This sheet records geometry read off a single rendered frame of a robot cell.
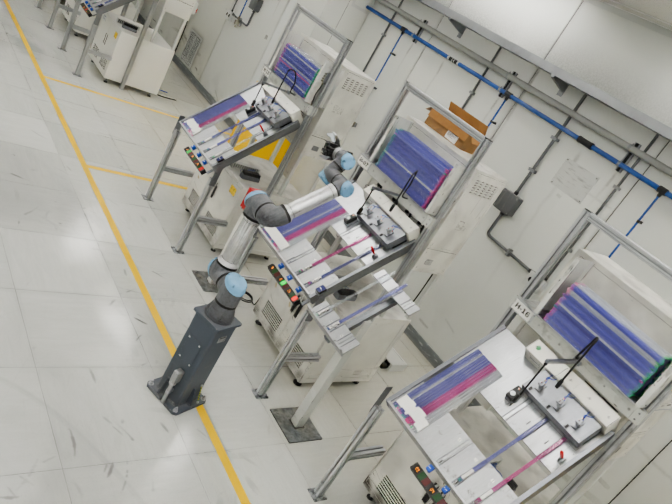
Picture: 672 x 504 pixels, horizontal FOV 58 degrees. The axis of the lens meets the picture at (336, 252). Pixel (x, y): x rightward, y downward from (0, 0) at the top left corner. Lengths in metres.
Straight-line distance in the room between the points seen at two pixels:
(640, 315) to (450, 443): 1.02
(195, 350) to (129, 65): 4.83
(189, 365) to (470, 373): 1.39
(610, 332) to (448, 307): 2.45
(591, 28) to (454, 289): 2.22
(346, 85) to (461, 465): 2.85
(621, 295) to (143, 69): 5.91
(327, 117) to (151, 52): 3.35
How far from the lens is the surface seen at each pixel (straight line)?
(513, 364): 3.06
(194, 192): 5.17
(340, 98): 4.62
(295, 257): 3.58
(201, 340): 3.12
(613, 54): 4.93
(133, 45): 7.45
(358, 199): 3.86
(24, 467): 2.89
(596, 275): 3.12
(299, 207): 2.87
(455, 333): 5.10
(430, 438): 2.87
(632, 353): 2.85
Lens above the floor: 2.19
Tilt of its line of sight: 21 degrees down
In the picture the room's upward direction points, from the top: 31 degrees clockwise
